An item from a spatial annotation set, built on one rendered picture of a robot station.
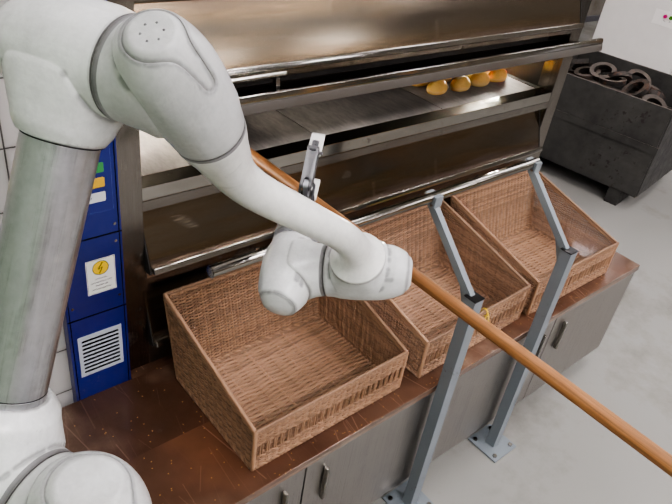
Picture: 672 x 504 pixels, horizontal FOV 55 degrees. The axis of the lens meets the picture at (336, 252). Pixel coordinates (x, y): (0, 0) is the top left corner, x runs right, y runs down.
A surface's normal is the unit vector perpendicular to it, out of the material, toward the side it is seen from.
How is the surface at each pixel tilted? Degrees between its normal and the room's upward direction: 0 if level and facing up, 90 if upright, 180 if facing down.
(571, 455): 0
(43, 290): 80
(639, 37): 90
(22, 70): 73
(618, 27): 90
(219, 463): 0
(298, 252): 18
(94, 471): 6
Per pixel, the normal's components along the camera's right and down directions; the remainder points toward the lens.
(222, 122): 0.77, 0.51
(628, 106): -0.67, 0.34
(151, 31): 0.00, -0.34
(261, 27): 0.64, 0.19
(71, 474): 0.30, -0.76
